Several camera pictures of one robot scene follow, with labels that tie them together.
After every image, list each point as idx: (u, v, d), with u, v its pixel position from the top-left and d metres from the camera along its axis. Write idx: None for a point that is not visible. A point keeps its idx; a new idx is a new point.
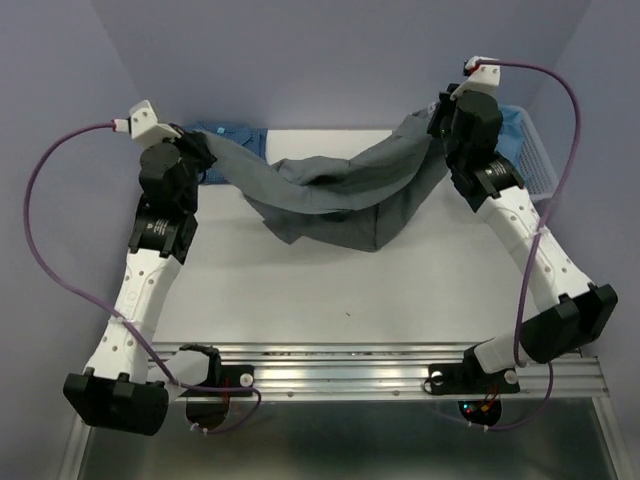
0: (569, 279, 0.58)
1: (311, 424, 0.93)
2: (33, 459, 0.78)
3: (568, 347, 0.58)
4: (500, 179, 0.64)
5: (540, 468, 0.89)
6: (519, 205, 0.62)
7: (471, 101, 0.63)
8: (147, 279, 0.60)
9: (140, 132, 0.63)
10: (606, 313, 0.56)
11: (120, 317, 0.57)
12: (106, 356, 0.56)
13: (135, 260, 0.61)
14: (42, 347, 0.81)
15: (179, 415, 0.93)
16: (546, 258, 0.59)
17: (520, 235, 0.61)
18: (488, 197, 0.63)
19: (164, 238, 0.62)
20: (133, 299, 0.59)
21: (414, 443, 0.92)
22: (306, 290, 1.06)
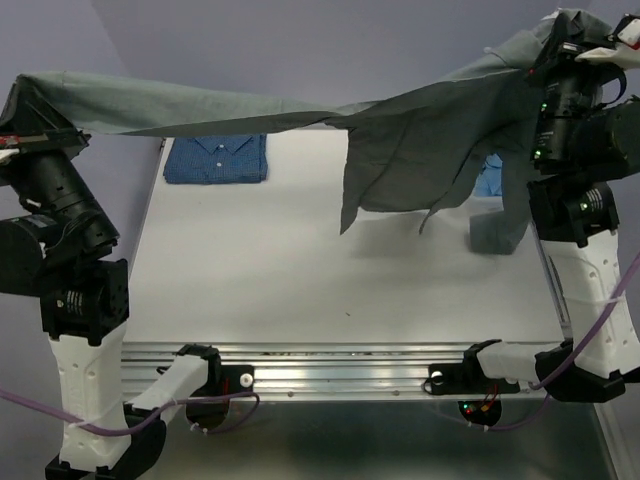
0: (625, 351, 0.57)
1: (311, 424, 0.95)
2: (21, 460, 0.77)
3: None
4: (594, 219, 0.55)
5: (541, 469, 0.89)
6: (603, 259, 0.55)
7: (623, 128, 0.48)
8: (87, 372, 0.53)
9: None
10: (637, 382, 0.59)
11: (73, 423, 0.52)
12: (76, 449, 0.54)
13: (63, 352, 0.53)
14: (37, 342, 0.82)
15: (180, 415, 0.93)
16: (612, 329, 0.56)
17: (594, 297, 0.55)
18: (576, 244, 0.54)
19: (82, 318, 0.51)
20: (79, 398, 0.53)
21: (414, 443, 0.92)
22: (306, 290, 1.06)
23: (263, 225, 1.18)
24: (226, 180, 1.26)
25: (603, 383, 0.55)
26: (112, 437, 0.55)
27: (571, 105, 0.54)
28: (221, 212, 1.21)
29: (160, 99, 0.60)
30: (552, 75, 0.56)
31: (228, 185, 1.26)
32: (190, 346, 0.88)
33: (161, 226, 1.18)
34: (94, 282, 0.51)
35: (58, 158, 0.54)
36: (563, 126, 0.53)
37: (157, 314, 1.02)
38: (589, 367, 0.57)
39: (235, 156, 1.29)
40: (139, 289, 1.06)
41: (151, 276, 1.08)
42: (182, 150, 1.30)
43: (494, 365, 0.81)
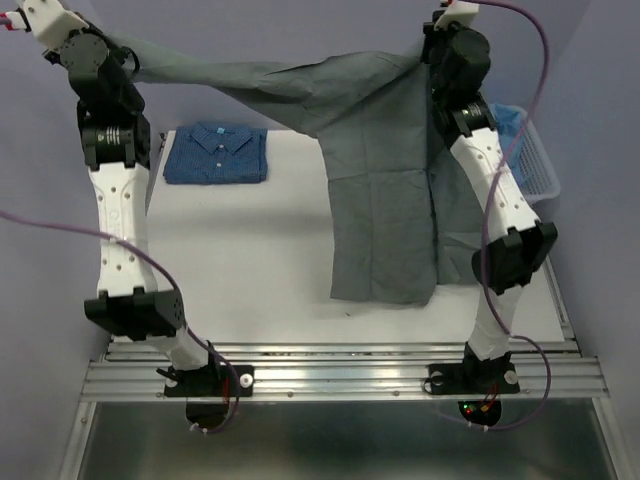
0: (521, 215, 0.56)
1: (312, 423, 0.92)
2: (34, 458, 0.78)
3: (513, 277, 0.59)
4: (476, 119, 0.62)
5: (540, 468, 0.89)
6: (488, 144, 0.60)
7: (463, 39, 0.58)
8: (123, 194, 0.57)
9: (40, 25, 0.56)
10: (547, 247, 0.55)
11: (112, 238, 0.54)
12: (114, 276, 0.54)
13: (101, 179, 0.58)
14: (45, 340, 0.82)
15: (181, 416, 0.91)
16: (504, 195, 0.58)
17: (483, 174, 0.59)
18: (460, 135, 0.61)
19: (121, 143, 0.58)
20: (116, 217, 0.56)
21: (415, 443, 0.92)
22: (306, 291, 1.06)
23: (262, 226, 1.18)
24: (226, 180, 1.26)
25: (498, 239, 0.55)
26: (147, 264, 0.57)
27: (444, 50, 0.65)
28: (221, 213, 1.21)
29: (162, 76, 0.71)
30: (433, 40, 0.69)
31: (228, 186, 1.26)
32: None
33: (161, 227, 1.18)
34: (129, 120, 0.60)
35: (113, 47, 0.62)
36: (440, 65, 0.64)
37: None
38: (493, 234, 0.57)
39: (235, 157, 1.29)
40: None
41: None
42: (181, 150, 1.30)
43: (485, 346, 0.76)
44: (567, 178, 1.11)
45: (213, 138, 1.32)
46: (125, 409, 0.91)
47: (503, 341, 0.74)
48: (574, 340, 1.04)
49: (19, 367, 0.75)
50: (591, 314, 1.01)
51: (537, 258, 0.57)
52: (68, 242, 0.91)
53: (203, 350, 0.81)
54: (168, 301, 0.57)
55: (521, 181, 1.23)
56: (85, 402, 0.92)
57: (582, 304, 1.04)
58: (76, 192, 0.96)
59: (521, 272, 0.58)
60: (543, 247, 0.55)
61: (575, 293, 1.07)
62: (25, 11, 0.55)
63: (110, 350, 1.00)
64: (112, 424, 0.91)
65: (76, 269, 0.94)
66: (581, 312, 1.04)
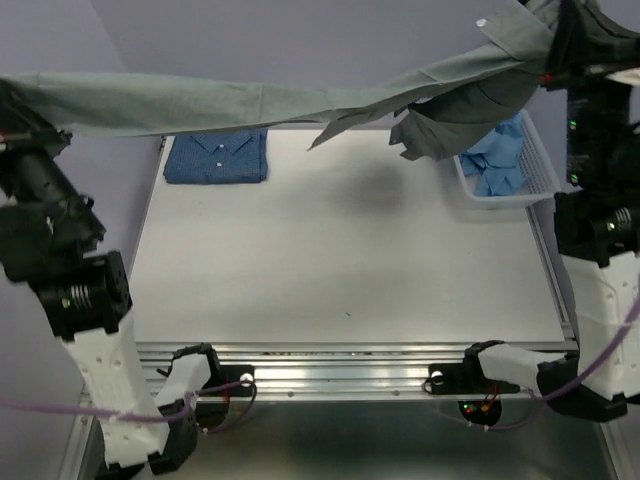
0: (634, 375, 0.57)
1: (311, 425, 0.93)
2: (33, 459, 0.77)
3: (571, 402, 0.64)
4: (623, 231, 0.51)
5: (541, 469, 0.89)
6: (622, 281, 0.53)
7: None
8: (114, 362, 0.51)
9: None
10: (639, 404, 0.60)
11: (112, 416, 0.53)
12: (123, 445, 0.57)
13: (80, 350, 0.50)
14: (43, 340, 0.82)
15: None
16: (620, 352, 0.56)
17: (606, 322, 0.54)
18: (595, 264, 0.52)
19: (89, 309, 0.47)
20: (107, 389, 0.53)
21: (416, 444, 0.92)
22: (305, 291, 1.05)
23: (262, 226, 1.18)
24: (226, 180, 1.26)
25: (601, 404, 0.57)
26: (153, 424, 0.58)
27: (605, 125, 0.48)
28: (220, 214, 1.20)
29: (132, 94, 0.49)
30: (578, 91, 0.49)
31: (227, 185, 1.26)
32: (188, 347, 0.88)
33: (162, 228, 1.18)
34: (93, 269, 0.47)
35: (41, 155, 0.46)
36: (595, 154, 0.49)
37: (157, 315, 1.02)
38: (596, 387, 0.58)
39: (235, 157, 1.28)
40: (138, 291, 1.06)
41: (152, 276, 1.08)
42: (181, 150, 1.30)
43: (495, 370, 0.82)
44: None
45: (213, 138, 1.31)
46: None
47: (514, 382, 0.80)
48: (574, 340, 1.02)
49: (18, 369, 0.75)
50: None
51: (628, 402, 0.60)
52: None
53: (196, 356, 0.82)
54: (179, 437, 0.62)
55: (521, 180, 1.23)
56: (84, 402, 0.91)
57: None
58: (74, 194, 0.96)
59: None
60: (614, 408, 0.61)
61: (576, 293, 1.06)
62: None
63: None
64: None
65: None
66: None
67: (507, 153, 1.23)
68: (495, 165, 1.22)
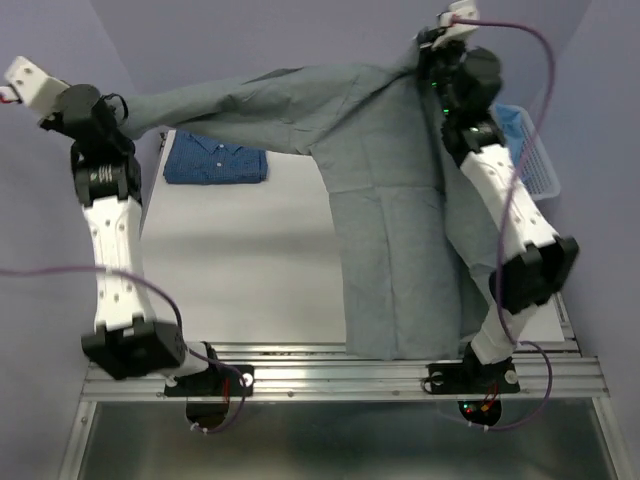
0: (539, 230, 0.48)
1: (311, 426, 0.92)
2: (33, 458, 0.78)
3: (546, 291, 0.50)
4: (485, 136, 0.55)
5: (539, 468, 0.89)
6: (499, 162, 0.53)
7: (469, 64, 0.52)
8: (117, 226, 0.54)
9: (34, 85, 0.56)
10: (570, 265, 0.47)
11: (106, 269, 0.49)
12: (112, 306, 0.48)
13: (92, 214, 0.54)
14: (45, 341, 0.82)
15: (181, 413, 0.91)
16: (520, 211, 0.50)
17: (495, 190, 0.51)
18: (470, 154, 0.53)
19: (113, 182, 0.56)
20: (104, 251, 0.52)
21: (416, 443, 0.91)
22: (306, 294, 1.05)
23: (262, 224, 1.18)
24: (225, 179, 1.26)
25: (517, 254, 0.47)
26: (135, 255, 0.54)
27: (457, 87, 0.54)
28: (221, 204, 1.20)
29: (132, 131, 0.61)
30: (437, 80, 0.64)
31: (227, 186, 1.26)
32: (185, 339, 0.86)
33: (161, 228, 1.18)
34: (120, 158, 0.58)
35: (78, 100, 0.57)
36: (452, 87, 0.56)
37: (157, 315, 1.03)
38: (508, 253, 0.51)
39: (235, 157, 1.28)
40: None
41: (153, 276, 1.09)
42: (181, 150, 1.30)
43: (488, 349, 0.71)
44: (569, 178, 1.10)
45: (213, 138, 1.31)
46: (125, 408, 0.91)
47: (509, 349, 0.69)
48: (573, 340, 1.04)
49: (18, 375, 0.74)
50: (589, 314, 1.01)
51: (562, 275, 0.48)
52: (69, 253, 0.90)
53: (202, 346, 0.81)
54: (172, 334, 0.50)
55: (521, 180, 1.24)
56: (85, 401, 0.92)
57: (582, 303, 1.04)
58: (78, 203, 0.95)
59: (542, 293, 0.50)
60: (566, 267, 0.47)
61: (575, 293, 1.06)
62: (12, 83, 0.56)
63: None
64: (112, 424, 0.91)
65: (76, 277, 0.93)
66: (581, 312, 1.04)
67: None
68: None
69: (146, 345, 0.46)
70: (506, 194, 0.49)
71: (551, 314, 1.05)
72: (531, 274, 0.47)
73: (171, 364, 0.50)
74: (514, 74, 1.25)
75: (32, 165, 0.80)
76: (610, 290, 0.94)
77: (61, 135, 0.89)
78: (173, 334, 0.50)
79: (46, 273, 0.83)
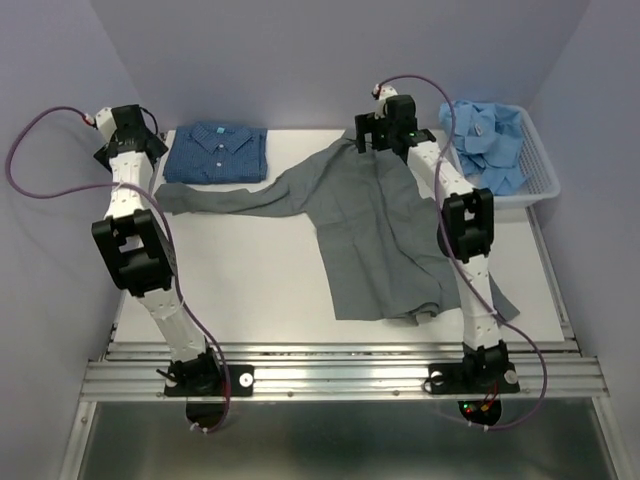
0: (461, 185, 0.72)
1: (312, 426, 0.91)
2: (34, 458, 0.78)
3: (478, 235, 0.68)
4: (421, 138, 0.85)
5: (540, 468, 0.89)
6: (430, 150, 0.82)
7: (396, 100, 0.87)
8: (132, 166, 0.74)
9: (103, 122, 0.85)
10: (492, 205, 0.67)
11: (128, 190, 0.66)
12: (118, 208, 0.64)
13: (118, 160, 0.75)
14: (45, 343, 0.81)
15: (179, 414, 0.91)
16: (446, 175, 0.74)
17: (428, 165, 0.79)
18: (410, 149, 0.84)
19: (132, 145, 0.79)
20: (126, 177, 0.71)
21: (416, 443, 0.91)
22: (305, 295, 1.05)
23: (262, 223, 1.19)
24: (226, 180, 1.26)
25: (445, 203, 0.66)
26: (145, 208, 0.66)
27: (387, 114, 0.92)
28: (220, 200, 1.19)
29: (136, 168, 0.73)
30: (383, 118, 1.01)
31: (227, 186, 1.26)
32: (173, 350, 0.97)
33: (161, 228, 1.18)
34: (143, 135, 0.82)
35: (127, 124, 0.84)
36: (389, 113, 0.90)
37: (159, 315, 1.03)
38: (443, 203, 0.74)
39: (235, 157, 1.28)
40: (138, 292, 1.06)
41: None
42: (181, 150, 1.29)
43: (472, 328, 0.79)
44: (568, 178, 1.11)
45: (213, 138, 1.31)
46: (125, 408, 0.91)
47: (490, 322, 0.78)
48: (573, 340, 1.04)
49: (18, 377, 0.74)
50: (589, 313, 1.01)
51: (488, 219, 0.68)
52: (69, 255, 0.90)
53: (200, 334, 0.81)
54: (164, 243, 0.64)
55: (521, 180, 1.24)
56: (85, 401, 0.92)
57: (581, 303, 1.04)
58: (78, 205, 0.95)
59: (477, 238, 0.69)
60: (487, 214, 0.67)
61: (575, 293, 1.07)
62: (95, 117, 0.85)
63: (110, 350, 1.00)
64: (111, 425, 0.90)
65: (77, 278, 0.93)
66: (580, 312, 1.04)
67: (506, 153, 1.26)
68: (496, 164, 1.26)
69: (143, 234, 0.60)
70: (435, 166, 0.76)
71: (550, 314, 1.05)
72: (460, 216, 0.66)
73: (161, 260, 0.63)
74: (514, 74, 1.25)
75: (34, 168, 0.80)
76: (610, 290, 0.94)
77: (61, 137, 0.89)
78: (165, 244, 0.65)
79: (47, 275, 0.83)
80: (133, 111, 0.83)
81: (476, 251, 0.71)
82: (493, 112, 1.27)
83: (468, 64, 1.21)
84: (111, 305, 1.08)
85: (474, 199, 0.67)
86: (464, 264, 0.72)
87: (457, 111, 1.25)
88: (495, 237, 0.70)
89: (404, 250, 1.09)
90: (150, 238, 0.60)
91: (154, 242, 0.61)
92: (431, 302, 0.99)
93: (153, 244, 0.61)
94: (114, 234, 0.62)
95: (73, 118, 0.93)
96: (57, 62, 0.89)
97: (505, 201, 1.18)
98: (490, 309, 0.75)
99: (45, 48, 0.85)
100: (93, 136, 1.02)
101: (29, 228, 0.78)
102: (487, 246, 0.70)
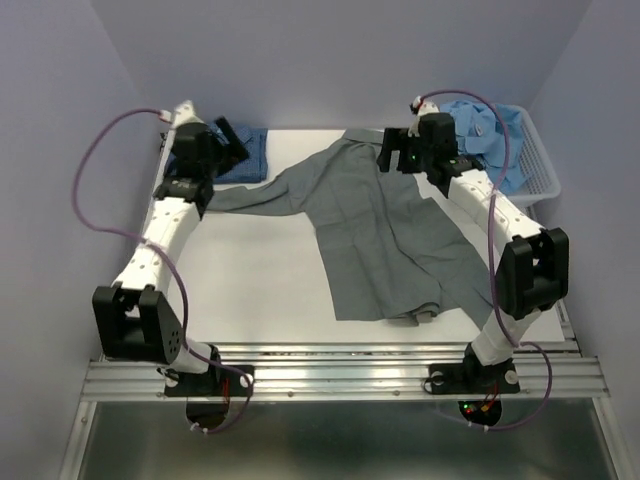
0: (523, 225, 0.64)
1: (311, 425, 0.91)
2: (33, 458, 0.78)
3: (542, 296, 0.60)
4: (463, 166, 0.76)
5: (540, 469, 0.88)
6: (478, 181, 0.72)
7: (436, 121, 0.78)
8: (172, 218, 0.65)
9: (182, 119, 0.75)
10: (562, 255, 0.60)
11: (147, 243, 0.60)
12: (134, 271, 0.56)
13: (161, 205, 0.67)
14: (45, 343, 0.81)
15: (179, 414, 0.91)
16: (502, 213, 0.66)
17: (478, 200, 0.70)
18: (453, 178, 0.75)
19: (187, 190, 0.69)
20: (157, 232, 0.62)
21: (416, 444, 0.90)
22: (306, 296, 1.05)
23: (261, 223, 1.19)
24: (225, 180, 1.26)
25: (509, 249, 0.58)
26: (165, 269, 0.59)
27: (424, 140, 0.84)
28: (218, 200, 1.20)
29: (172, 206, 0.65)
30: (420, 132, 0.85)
31: (227, 185, 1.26)
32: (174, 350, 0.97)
33: None
34: (202, 177, 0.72)
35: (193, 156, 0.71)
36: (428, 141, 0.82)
37: None
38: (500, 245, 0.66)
39: None
40: None
41: None
42: None
43: (487, 348, 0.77)
44: (569, 178, 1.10)
45: None
46: (125, 408, 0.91)
47: (507, 350, 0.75)
48: (574, 340, 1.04)
49: (19, 378, 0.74)
50: (589, 314, 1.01)
51: (559, 270, 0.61)
52: (69, 256, 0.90)
53: (205, 357, 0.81)
54: (168, 326, 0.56)
55: (521, 180, 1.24)
56: (85, 402, 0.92)
57: (582, 303, 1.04)
58: (79, 205, 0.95)
59: (545, 292, 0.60)
60: (557, 258, 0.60)
61: (575, 293, 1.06)
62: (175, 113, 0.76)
63: None
64: (111, 425, 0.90)
65: (77, 278, 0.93)
66: (581, 312, 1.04)
67: (507, 154, 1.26)
68: (496, 164, 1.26)
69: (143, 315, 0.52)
70: (488, 201, 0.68)
71: (550, 314, 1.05)
72: (526, 267, 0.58)
73: (157, 347, 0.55)
74: (514, 74, 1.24)
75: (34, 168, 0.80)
76: (611, 290, 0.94)
77: (62, 136, 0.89)
78: (170, 324, 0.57)
79: (47, 275, 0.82)
80: (199, 139, 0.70)
81: (538, 308, 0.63)
82: (493, 112, 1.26)
83: (469, 64, 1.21)
84: None
85: (541, 241, 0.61)
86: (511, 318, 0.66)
87: (457, 111, 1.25)
88: (567, 295, 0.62)
89: (404, 251, 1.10)
90: (152, 322, 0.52)
91: (152, 327, 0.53)
92: (431, 302, 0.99)
93: (152, 330, 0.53)
94: (121, 299, 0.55)
95: (74, 118, 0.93)
96: (57, 63, 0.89)
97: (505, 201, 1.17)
98: (515, 344, 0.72)
99: (46, 49, 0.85)
100: (94, 137, 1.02)
101: (30, 228, 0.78)
102: (553, 304, 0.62)
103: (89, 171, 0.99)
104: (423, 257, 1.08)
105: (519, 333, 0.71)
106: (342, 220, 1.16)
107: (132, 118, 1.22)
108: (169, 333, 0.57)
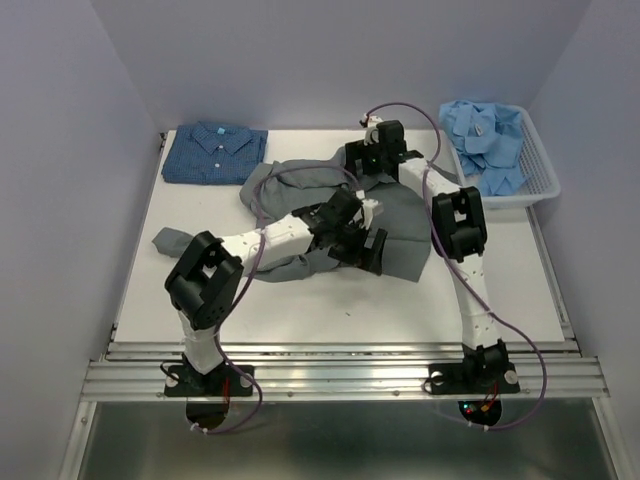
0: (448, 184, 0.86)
1: (311, 424, 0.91)
2: (33, 458, 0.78)
3: (468, 240, 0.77)
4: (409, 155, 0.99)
5: (541, 469, 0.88)
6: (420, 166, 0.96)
7: (385, 129, 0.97)
8: (291, 231, 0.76)
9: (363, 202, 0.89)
10: (476, 204, 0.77)
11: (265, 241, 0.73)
12: (237, 241, 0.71)
13: (291, 219, 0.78)
14: (44, 342, 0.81)
15: (180, 415, 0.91)
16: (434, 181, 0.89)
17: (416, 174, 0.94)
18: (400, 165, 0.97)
19: (314, 223, 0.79)
20: (278, 233, 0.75)
21: (416, 443, 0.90)
22: (305, 296, 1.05)
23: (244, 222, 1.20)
24: (225, 180, 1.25)
25: (434, 205, 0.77)
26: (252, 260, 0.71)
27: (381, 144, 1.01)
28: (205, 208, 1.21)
29: (296, 238, 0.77)
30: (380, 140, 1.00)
31: (227, 186, 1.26)
32: (175, 350, 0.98)
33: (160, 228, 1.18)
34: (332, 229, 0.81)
35: (341, 212, 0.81)
36: (389, 146, 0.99)
37: (158, 314, 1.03)
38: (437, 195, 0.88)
39: (235, 157, 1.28)
40: (139, 292, 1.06)
41: (152, 275, 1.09)
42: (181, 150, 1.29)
43: (469, 327, 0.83)
44: (569, 178, 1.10)
45: (213, 138, 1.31)
46: (126, 408, 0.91)
47: (486, 321, 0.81)
48: (573, 340, 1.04)
49: (17, 378, 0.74)
50: (589, 314, 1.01)
51: (477, 217, 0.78)
52: (69, 256, 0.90)
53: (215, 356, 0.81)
54: (224, 297, 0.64)
55: (521, 180, 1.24)
56: (85, 401, 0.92)
57: (582, 303, 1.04)
58: (79, 204, 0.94)
59: (468, 234, 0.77)
60: (473, 208, 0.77)
61: (575, 293, 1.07)
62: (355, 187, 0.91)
63: (110, 350, 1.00)
64: (111, 424, 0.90)
65: (76, 279, 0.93)
66: (581, 312, 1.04)
67: (506, 154, 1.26)
68: (496, 164, 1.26)
69: (216, 275, 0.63)
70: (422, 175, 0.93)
71: (550, 314, 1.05)
72: (449, 215, 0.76)
73: (200, 308, 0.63)
74: (514, 75, 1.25)
75: (33, 169, 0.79)
76: (611, 290, 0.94)
77: (62, 136, 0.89)
78: (222, 302, 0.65)
79: (46, 275, 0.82)
80: (352, 204, 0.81)
81: (469, 251, 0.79)
82: (492, 112, 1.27)
83: (469, 64, 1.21)
84: (111, 305, 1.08)
85: (462, 199, 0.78)
86: (459, 263, 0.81)
87: (457, 111, 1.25)
88: (486, 236, 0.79)
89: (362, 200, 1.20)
90: (218, 282, 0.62)
91: (212, 287, 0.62)
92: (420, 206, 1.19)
93: (212, 290, 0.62)
94: (211, 253, 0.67)
95: (73, 117, 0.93)
96: (57, 62, 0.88)
97: (503, 200, 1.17)
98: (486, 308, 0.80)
99: (44, 47, 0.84)
100: (94, 136, 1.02)
101: (27, 228, 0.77)
102: (480, 246, 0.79)
103: (88, 170, 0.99)
104: (376, 191, 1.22)
105: (478, 281, 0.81)
106: (301, 189, 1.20)
107: (132, 119, 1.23)
108: (219, 304, 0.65)
